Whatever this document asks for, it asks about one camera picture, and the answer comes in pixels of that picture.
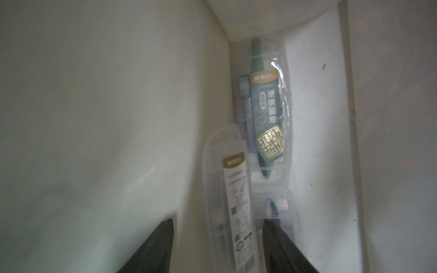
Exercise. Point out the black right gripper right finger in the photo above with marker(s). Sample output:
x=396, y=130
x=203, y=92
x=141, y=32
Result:
x=281, y=254

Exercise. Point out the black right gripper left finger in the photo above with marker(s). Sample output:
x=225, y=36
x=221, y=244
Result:
x=154, y=255

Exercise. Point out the cream canvas tote bag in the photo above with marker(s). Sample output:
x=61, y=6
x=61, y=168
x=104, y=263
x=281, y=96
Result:
x=106, y=107

